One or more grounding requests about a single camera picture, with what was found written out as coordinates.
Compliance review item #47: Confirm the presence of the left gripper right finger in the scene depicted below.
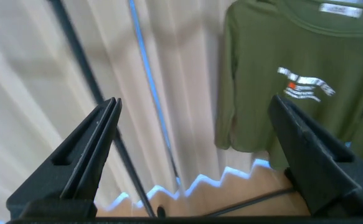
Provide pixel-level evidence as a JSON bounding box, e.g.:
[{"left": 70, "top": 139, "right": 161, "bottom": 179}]
[{"left": 267, "top": 94, "right": 363, "bottom": 217}]

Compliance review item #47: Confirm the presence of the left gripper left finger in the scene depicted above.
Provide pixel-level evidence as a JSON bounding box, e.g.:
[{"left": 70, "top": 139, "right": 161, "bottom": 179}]
[{"left": 6, "top": 97, "right": 123, "bottom": 218}]

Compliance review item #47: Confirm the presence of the green long-sleeved shirt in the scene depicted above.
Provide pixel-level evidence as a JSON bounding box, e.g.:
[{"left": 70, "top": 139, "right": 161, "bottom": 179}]
[{"left": 214, "top": 0, "right": 363, "bottom": 172}]

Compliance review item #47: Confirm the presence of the black clothes rack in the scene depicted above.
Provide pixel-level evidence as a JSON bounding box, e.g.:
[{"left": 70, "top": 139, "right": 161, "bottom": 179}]
[{"left": 47, "top": 0, "right": 298, "bottom": 218}]

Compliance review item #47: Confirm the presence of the beige curtain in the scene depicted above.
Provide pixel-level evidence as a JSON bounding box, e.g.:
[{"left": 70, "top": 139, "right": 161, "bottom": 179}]
[{"left": 0, "top": 0, "right": 271, "bottom": 223}]

